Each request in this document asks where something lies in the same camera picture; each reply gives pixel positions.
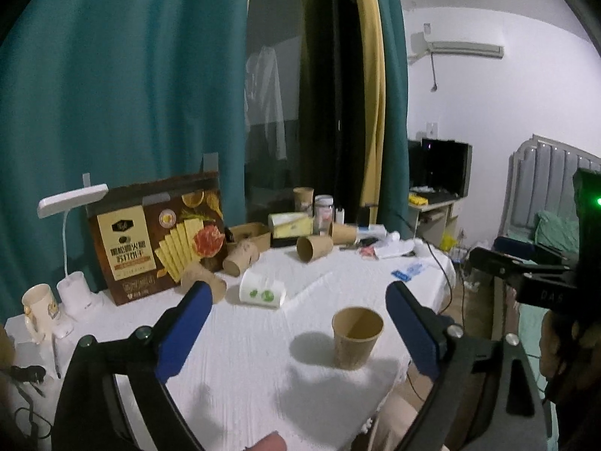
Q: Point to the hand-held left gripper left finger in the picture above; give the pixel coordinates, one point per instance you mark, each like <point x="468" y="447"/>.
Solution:
<point x="181" y="333"/>

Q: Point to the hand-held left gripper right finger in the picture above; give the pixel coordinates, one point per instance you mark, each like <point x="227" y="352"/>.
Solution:
<point x="415" y="333"/>

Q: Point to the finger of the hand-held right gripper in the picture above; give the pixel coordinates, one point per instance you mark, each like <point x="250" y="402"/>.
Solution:
<point x="514" y="245"/>
<point x="497" y="260"/>

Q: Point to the brown paper cup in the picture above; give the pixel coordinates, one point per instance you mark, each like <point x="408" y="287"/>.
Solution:
<point x="343" y="233"/>
<point x="313" y="247"/>
<point x="354" y="345"/>
<point x="209" y="279"/>
<point x="240" y="256"/>
<point x="303" y="198"/>

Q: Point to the white paper cup green print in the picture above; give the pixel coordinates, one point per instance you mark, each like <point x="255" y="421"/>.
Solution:
<point x="260" y="291"/>

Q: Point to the teal pillow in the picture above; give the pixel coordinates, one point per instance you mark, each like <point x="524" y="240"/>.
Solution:
<point x="558" y="234"/>

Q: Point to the yellow bin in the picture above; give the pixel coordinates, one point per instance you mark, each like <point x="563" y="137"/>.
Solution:
<point x="448" y="240"/>

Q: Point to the blue packet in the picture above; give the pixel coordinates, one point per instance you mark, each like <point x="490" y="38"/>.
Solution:
<point x="409" y="271"/>

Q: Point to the grey padded headboard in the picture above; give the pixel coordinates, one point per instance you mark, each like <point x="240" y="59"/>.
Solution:
<point x="540" y="178"/>

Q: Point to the beige computer desk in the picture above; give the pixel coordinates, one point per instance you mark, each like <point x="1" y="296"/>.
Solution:
<point x="434" y="216"/>

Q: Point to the crumpled white tissue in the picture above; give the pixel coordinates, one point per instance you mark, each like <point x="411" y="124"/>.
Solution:
<point x="394" y="247"/>

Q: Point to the white tablecloth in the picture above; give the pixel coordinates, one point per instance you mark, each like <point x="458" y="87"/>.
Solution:
<point x="263" y="371"/>

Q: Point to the brown cracker box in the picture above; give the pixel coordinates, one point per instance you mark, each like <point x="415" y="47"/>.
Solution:
<point x="155" y="239"/>

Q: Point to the black computer monitor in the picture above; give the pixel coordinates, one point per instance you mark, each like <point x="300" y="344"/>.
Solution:
<point x="446" y="164"/>

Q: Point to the white desk lamp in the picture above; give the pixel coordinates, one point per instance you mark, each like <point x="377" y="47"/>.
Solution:
<point x="73" y="291"/>

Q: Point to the small open cardboard box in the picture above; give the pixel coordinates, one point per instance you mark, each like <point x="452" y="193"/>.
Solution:
<point x="251" y="235"/>

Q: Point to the grey pen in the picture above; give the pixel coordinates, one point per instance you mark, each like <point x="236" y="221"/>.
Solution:
<point x="56" y="357"/>

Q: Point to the small white bottle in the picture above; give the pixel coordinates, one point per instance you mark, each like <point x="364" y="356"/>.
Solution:
<point x="340" y="216"/>

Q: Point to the white ceramic mug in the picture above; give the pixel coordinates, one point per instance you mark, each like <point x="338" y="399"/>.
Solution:
<point x="40" y="307"/>

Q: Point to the clear glass jar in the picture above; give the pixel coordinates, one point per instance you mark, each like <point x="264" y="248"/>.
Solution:
<point x="324" y="215"/>

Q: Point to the yellow tissue box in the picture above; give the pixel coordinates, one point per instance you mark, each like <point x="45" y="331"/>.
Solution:
<point x="291" y="224"/>

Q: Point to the narrow teal curtain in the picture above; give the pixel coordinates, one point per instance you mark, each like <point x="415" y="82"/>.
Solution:
<point x="394" y="103"/>

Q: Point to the white air conditioner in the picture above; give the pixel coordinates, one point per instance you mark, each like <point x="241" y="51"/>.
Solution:
<point x="462" y="48"/>

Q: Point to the yellow curtain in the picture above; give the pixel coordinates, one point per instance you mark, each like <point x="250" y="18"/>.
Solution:
<point x="373" y="80"/>

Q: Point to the wide teal curtain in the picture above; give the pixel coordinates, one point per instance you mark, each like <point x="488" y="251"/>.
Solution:
<point x="122" y="103"/>

